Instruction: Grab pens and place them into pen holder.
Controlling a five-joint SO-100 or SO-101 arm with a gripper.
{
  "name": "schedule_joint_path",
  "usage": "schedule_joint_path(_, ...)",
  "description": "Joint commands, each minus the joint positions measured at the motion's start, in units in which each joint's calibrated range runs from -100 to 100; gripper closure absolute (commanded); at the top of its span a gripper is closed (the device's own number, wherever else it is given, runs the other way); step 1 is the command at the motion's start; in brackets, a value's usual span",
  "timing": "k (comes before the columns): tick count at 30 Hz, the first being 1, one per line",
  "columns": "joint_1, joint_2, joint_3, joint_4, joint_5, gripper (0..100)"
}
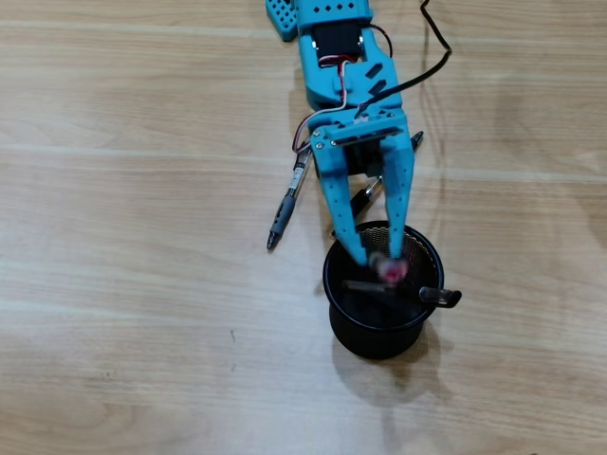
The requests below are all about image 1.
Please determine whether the red retractable pen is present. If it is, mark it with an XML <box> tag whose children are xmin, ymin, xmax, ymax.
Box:
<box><xmin>368</xmin><ymin>250</ymin><xmax>412</xmax><ymax>285</ymax></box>

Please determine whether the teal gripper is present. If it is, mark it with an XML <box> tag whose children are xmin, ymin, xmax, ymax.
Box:
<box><xmin>310</xmin><ymin>46</ymin><xmax>417</xmax><ymax>267</ymax></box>

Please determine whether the red black servo cable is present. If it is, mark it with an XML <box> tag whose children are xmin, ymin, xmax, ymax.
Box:
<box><xmin>318</xmin><ymin>24</ymin><xmax>394</xmax><ymax>68</ymax></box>

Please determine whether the black mesh pen holder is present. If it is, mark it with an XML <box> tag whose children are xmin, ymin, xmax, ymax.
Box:
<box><xmin>322</xmin><ymin>221</ymin><xmax>446</xmax><ymax>360</ymax></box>

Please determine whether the red white servo cable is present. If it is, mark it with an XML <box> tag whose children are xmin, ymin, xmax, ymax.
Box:
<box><xmin>291</xmin><ymin>56</ymin><xmax>361</xmax><ymax>155</ymax></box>

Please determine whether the black clip retractable pen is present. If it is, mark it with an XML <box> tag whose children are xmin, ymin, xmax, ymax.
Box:
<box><xmin>328</xmin><ymin>131</ymin><xmax>425</xmax><ymax>238</ymax></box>

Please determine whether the black camera cable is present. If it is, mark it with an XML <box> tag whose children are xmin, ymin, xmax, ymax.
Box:
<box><xmin>358</xmin><ymin>0</ymin><xmax>452</xmax><ymax>115</ymax></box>

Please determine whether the clear pen with grey grip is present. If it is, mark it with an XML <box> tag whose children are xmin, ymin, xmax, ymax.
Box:
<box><xmin>265</xmin><ymin>151</ymin><xmax>314</xmax><ymax>252</ymax></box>

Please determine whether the teal perforated block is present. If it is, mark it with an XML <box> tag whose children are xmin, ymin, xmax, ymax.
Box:
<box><xmin>264</xmin><ymin>0</ymin><xmax>300</xmax><ymax>43</ymax></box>

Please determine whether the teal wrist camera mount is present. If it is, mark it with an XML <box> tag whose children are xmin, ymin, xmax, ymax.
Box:
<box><xmin>310</xmin><ymin>113</ymin><xmax>409</xmax><ymax>146</ymax></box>

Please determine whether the clear pen with black cap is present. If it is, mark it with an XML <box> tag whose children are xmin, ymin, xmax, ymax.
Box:
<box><xmin>340</xmin><ymin>279</ymin><xmax>464</xmax><ymax>309</ymax></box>

